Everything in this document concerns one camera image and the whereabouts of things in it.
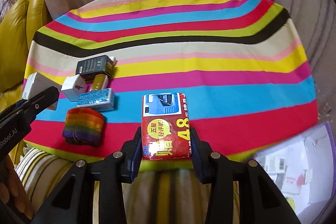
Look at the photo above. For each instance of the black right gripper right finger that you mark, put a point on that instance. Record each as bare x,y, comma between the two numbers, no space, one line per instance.
260,200

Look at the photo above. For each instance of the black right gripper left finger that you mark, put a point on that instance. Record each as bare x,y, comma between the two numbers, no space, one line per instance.
71,201

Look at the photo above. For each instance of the blue text box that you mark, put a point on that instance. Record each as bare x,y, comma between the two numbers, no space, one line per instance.
98,100

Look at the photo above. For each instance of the red tissue pack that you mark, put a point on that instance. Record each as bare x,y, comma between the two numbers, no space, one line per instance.
165,127

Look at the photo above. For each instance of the white box with pink print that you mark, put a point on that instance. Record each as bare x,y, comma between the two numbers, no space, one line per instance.
294,179

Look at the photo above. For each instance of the person's left hand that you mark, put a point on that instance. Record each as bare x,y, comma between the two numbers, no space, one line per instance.
13,187

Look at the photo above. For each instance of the green round sponge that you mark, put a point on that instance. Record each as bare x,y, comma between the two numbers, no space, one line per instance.
291,202

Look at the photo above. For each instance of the white box with text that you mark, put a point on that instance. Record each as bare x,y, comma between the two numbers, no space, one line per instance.
37,83

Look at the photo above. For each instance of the purple white storage box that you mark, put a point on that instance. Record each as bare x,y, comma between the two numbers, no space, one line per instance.
312,149

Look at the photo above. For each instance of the rainbow striped wristband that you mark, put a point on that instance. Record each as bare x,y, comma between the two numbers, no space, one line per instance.
83,126

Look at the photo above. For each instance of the white cube box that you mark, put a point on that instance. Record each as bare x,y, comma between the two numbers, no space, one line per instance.
73,86

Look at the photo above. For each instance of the gold small box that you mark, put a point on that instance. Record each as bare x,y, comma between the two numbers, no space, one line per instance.
100,82

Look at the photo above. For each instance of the yellow leather sofa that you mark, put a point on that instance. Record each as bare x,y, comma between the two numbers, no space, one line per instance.
18,26

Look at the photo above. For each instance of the black rectangular box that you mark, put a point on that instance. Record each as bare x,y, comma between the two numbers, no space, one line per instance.
93,66

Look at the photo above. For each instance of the small white box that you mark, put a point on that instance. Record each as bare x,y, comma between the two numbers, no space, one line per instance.
113,59

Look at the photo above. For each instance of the colourful striped cloth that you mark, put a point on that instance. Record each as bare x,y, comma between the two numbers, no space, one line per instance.
240,64

